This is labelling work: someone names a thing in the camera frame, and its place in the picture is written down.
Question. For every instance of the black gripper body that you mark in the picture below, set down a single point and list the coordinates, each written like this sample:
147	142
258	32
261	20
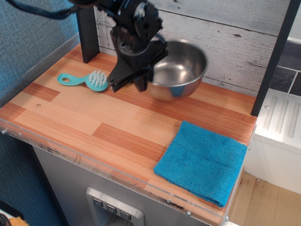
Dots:
133	63

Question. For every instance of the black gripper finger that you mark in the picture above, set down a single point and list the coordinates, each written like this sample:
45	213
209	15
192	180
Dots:
141	83
150	74

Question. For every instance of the stainless steel bowl pan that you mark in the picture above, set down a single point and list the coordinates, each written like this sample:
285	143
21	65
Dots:
180	73

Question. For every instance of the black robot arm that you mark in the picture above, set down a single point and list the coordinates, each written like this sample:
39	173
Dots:
135	37

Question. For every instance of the blue folded cloth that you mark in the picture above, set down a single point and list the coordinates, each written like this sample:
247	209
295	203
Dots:
202	162

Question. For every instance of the teal scrub brush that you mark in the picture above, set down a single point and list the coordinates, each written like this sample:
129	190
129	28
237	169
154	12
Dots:
95	81

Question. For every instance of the grey toy fridge cabinet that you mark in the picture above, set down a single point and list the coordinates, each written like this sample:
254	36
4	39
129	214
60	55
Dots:
141	168

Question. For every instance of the silver dispenser button panel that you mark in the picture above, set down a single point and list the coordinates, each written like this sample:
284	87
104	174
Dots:
109	211

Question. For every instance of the clear acrylic edge guard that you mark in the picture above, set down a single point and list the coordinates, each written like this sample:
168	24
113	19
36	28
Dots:
70	173

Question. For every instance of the white toy sink drainboard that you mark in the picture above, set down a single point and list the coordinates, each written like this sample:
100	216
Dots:
275	149

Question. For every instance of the dark left shelf post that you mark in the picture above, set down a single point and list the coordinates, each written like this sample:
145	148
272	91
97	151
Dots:
88	34

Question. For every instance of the dark shelf post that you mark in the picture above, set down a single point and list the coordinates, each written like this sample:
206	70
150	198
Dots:
88	34
276	54

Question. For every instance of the dark right shelf post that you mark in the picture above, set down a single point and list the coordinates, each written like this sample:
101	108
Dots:
276	54

